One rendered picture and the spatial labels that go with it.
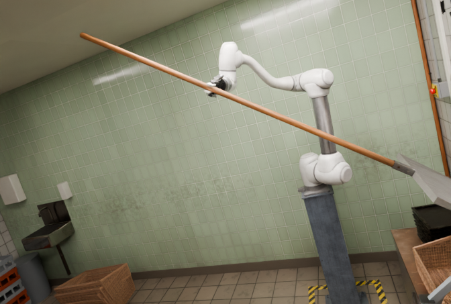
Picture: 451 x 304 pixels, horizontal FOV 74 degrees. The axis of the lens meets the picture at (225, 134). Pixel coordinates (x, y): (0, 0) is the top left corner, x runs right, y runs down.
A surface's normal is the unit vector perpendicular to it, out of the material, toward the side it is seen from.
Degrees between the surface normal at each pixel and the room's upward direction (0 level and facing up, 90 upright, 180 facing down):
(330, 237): 90
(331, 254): 90
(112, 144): 90
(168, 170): 90
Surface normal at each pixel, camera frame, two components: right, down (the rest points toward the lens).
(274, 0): -0.29, 0.22
